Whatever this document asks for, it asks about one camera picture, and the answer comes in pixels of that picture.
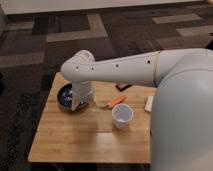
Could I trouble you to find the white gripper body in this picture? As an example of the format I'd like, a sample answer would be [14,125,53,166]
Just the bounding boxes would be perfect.
[71,81,94,111]

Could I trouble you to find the white ceramic cup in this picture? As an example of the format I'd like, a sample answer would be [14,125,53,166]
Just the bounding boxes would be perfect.
[112,103,134,129]

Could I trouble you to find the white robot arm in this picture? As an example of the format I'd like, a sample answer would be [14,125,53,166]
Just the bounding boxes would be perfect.
[60,48,213,171]

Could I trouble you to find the dark blue ceramic bowl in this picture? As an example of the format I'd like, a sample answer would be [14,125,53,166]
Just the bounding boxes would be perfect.
[56,82,90,112]

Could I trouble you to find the dark brown small object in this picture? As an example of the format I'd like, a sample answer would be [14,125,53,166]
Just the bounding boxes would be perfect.
[115,84,132,91]

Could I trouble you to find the orange carrot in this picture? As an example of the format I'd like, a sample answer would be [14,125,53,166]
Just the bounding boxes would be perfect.
[107,95,126,108]

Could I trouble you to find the wooden table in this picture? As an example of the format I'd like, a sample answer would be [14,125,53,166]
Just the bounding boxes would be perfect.
[28,74,155,164]

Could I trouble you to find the white rectangular block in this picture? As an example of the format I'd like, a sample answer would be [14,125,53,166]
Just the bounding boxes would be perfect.
[144,96,153,112]

